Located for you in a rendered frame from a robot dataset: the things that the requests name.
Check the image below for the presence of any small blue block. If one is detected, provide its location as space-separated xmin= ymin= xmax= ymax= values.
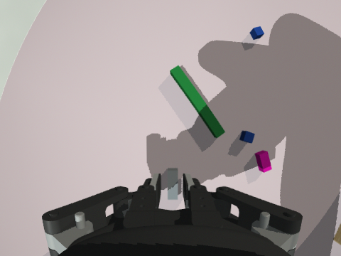
xmin=239 ymin=131 xmax=255 ymax=143
xmin=250 ymin=26 xmax=264 ymax=40

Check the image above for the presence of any magenta rectangular block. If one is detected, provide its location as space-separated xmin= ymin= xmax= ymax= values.
xmin=255 ymin=150 xmax=272 ymax=172

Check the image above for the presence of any grey rod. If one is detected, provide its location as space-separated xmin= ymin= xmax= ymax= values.
xmin=168 ymin=168 xmax=178 ymax=200

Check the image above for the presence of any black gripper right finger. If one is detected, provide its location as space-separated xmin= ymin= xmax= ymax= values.
xmin=183 ymin=174 xmax=303 ymax=256

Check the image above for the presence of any green rod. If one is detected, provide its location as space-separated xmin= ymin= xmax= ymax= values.
xmin=170 ymin=65 xmax=225 ymax=138

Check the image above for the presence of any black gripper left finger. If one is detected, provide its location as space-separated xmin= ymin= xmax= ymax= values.
xmin=42 ymin=174 xmax=161 ymax=256

